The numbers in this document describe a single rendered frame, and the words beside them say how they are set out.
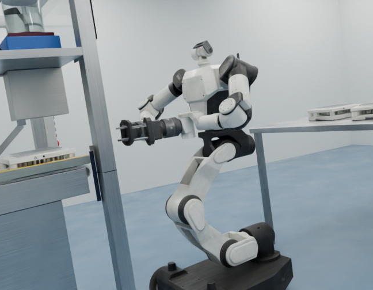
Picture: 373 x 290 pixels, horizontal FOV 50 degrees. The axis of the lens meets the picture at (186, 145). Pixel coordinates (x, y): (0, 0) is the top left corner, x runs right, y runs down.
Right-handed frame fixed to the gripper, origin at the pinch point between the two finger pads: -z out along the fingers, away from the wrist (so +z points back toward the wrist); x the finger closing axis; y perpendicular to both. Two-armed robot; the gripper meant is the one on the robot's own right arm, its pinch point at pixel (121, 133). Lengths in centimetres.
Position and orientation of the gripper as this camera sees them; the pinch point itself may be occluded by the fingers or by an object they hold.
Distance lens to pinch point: 191.7
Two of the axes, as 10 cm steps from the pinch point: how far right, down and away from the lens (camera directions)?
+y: -9.0, 0.8, 4.3
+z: 4.1, -1.5, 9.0
